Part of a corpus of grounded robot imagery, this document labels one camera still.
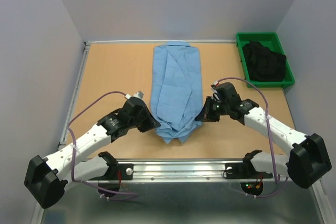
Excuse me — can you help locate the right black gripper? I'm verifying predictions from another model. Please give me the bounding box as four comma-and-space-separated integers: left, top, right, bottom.
194, 96, 229, 122

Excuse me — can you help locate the light blue long sleeve shirt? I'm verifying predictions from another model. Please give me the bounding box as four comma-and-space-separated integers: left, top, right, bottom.
150, 41, 203, 144

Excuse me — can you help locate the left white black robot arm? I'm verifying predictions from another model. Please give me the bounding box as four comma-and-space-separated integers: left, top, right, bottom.
24, 96, 160, 209

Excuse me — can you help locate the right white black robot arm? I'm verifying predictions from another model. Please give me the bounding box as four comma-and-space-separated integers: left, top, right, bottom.
196, 82, 332, 189

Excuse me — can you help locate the black crumpled shirt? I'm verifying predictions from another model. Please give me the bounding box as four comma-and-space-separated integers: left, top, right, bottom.
243, 41, 287, 82

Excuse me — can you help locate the green plastic bin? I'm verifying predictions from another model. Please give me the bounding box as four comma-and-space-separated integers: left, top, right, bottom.
236, 32, 295, 88

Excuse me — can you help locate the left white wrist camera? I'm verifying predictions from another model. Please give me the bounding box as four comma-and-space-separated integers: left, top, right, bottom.
124, 91, 144, 100

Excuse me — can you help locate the aluminium front rail frame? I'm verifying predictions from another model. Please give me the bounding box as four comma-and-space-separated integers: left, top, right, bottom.
41, 158, 322, 183

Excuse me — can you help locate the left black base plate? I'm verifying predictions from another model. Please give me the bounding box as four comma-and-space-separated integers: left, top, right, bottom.
90, 163, 134, 180

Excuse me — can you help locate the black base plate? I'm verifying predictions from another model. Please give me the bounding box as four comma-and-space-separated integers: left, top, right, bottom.
223, 162, 273, 179
90, 163, 134, 180

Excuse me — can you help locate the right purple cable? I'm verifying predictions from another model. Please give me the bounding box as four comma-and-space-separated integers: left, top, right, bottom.
212, 78, 289, 198

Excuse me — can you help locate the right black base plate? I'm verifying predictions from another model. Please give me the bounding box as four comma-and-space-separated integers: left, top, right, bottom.
223, 162, 273, 179

